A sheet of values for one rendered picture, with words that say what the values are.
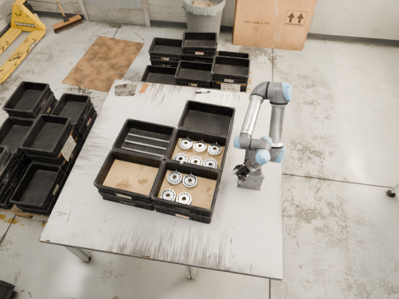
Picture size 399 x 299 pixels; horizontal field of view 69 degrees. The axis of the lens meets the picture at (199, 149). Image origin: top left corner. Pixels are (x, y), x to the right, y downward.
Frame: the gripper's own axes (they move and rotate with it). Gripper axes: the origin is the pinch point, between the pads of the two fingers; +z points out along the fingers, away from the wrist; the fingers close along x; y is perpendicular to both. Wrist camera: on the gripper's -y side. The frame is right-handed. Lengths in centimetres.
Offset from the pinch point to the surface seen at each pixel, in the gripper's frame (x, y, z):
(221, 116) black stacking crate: -32, -53, 22
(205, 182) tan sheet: -11.5, 6.5, 20.3
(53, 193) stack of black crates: -103, 52, 122
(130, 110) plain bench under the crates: -97, -30, 67
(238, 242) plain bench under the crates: 29.1, 26.4, 19.5
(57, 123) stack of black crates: -148, 2, 115
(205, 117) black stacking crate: -41, -45, 27
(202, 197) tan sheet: -6.9, 17.4, 19.6
